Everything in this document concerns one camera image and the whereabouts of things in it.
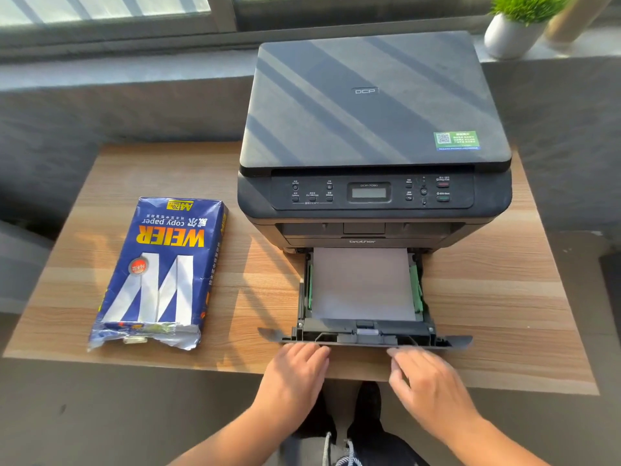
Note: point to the person's left hand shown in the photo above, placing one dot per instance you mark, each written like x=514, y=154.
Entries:
x=291, y=383

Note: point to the person's right hand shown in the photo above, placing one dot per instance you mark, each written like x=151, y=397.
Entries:
x=432, y=393

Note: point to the person's right thumb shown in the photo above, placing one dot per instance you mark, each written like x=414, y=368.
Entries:
x=398, y=382

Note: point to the person's left fingers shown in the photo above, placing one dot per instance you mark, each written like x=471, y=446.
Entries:
x=305, y=354

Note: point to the black printer paper tray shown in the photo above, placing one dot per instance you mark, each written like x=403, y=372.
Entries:
x=368, y=337

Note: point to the person's left forearm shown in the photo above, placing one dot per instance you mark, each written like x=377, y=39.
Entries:
x=237, y=439

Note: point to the person's right forearm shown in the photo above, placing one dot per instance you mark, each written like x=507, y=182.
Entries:
x=490, y=446

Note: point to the black trousers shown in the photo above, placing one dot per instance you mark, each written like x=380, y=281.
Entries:
x=378, y=431

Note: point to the white paper stack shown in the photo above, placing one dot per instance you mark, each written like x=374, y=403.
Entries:
x=361, y=286

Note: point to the blue copy paper pack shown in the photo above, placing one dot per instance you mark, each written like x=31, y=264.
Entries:
x=160, y=271

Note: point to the black multifunction printer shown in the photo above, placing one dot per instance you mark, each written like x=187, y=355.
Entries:
x=368, y=116

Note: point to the grey upholstered seat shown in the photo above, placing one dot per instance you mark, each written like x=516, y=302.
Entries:
x=19, y=266

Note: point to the white plant pot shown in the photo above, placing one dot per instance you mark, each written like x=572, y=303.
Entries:
x=509, y=38

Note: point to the green potted plant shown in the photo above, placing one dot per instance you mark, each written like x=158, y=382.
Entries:
x=526, y=5

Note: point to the beige curtain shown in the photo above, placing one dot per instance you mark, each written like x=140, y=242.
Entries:
x=580, y=16

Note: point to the grey window frame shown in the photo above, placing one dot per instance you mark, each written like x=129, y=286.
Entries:
x=223, y=16

